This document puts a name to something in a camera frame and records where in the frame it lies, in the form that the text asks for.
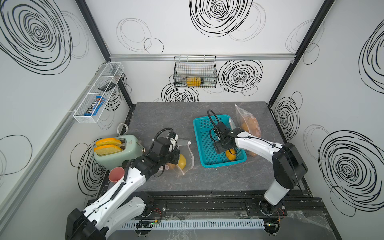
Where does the red cup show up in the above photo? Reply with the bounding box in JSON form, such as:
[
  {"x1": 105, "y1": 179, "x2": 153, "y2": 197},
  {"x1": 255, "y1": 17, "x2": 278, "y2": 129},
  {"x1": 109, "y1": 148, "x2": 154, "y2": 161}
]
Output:
[{"x1": 108, "y1": 167, "x2": 125, "y2": 183}]

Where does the white wire shelf basket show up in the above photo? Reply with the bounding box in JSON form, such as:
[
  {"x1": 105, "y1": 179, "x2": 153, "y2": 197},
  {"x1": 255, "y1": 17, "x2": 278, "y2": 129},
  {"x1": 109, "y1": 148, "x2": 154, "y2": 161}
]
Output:
[{"x1": 73, "y1": 62, "x2": 124, "y2": 124}]

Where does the blue candy packet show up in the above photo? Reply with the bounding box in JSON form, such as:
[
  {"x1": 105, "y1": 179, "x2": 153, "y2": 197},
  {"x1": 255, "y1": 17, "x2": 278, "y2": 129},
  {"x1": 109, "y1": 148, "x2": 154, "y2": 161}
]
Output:
[{"x1": 84, "y1": 96, "x2": 105, "y2": 116}]

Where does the potato top right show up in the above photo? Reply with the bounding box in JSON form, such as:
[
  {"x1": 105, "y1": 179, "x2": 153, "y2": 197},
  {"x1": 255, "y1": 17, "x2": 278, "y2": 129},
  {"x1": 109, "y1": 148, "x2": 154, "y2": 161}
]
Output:
[{"x1": 167, "y1": 163, "x2": 177, "y2": 169}]

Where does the black remote control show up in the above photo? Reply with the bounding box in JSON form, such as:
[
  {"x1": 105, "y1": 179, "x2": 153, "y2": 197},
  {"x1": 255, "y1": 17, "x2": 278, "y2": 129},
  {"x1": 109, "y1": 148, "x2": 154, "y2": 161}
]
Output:
[{"x1": 98, "y1": 83, "x2": 117, "y2": 92}]

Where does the lower toast slice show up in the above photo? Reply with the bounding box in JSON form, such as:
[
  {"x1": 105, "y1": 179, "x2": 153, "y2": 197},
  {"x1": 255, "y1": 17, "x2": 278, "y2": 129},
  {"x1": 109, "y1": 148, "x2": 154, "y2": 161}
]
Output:
[{"x1": 94, "y1": 145, "x2": 123, "y2": 156}]

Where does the clear zipper bag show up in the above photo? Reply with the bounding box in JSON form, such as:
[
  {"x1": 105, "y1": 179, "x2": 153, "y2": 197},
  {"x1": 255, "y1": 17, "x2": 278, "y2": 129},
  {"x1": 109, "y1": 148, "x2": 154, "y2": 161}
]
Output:
[
  {"x1": 229, "y1": 119, "x2": 262, "y2": 157},
  {"x1": 235, "y1": 104, "x2": 261, "y2": 138},
  {"x1": 166, "y1": 139, "x2": 195, "y2": 176}
]

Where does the yellow item in basket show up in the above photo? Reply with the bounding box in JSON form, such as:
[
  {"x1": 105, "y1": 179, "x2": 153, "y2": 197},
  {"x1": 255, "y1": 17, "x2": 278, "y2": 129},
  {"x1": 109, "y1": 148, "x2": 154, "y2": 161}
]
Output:
[{"x1": 186, "y1": 77, "x2": 203, "y2": 87}]

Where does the toast slice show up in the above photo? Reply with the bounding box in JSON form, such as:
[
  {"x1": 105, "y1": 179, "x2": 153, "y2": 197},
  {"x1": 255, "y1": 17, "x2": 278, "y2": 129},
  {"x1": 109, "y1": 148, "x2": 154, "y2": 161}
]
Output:
[
  {"x1": 95, "y1": 138, "x2": 122, "y2": 147},
  {"x1": 94, "y1": 145, "x2": 123, "y2": 156}
]

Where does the white slotted cable duct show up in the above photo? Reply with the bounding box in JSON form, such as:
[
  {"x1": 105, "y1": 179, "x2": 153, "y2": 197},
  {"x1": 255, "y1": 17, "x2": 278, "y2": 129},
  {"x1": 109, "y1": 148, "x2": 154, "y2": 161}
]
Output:
[{"x1": 118, "y1": 219, "x2": 265, "y2": 231}]

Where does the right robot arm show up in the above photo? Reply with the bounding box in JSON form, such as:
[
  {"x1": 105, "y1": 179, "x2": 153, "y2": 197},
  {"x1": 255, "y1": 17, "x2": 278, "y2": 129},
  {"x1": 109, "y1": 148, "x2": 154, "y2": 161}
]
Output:
[{"x1": 212, "y1": 122, "x2": 308, "y2": 216}]

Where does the upper toast slice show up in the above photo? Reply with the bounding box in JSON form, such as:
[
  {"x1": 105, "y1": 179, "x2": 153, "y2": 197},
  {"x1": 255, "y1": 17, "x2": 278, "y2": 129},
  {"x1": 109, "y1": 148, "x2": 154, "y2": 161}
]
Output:
[{"x1": 95, "y1": 138, "x2": 122, "y2": 147}]

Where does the mint green toaster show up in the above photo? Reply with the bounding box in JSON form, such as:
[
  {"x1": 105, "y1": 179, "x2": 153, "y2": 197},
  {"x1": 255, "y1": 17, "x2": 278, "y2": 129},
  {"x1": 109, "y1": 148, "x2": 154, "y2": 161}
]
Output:
[{"x1": 94, "y1": 135, "x2": 145, "y2": 171}]

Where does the black wire wall basket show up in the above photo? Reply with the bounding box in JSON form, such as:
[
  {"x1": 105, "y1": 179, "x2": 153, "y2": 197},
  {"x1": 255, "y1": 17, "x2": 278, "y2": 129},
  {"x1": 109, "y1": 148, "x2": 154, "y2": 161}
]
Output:
[{"x1": 173, "y1": 55, "x2": 218, "y2": 89}]

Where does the green yellowish potato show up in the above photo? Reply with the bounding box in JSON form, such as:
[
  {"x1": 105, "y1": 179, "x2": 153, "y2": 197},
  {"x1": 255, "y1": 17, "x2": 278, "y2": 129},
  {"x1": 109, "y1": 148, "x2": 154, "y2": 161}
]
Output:
[{"x1": 178, "y1": 154, "x2": 187, "y2": 170}]

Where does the teal plastic basket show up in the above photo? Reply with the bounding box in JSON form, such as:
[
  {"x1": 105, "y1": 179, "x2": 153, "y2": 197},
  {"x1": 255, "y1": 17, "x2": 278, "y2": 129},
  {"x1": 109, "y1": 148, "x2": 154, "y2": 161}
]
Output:
[{"x1": 193, "y1": 117, "x2": 247, "y2": 168}]

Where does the potato right middle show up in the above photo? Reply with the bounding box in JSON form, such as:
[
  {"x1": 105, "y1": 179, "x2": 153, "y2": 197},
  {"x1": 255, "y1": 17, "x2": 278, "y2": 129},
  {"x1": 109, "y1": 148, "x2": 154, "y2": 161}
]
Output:
[{"x1": 225, "y1": 149, "x2": 237, "y2": 161}]

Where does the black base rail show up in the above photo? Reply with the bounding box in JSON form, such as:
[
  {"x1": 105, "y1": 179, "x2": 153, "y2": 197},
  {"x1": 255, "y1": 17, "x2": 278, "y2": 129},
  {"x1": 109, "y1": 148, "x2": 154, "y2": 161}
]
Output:
[{"x1": 133, "y1": 190, "x2": 325, "y2": 217}]

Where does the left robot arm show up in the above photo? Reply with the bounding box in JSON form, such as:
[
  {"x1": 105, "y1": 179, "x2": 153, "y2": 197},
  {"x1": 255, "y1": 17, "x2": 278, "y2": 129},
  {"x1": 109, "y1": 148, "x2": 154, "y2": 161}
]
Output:
[{"x1": 65, "y1": 133, "x2": 180, "y2": 240}]

